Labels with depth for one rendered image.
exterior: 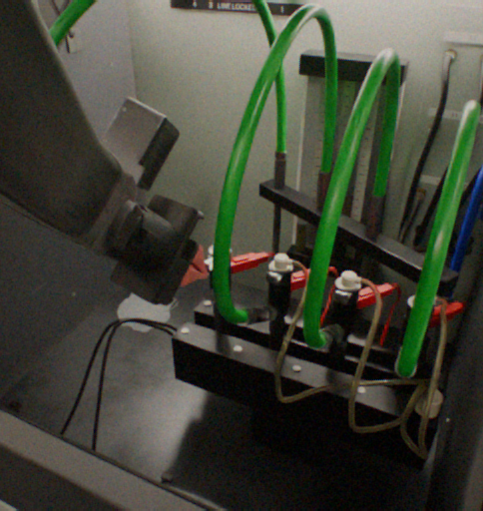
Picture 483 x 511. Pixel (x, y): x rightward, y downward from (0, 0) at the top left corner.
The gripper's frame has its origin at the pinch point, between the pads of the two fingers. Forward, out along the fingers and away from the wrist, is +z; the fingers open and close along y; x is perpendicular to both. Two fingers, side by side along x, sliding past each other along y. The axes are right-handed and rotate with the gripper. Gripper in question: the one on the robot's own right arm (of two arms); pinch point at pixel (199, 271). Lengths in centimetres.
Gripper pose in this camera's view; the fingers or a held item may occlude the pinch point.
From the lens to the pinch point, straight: 57.8
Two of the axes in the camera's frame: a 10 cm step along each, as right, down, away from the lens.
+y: 4.5, -8.9, 1.0
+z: 4.6, 3.3, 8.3
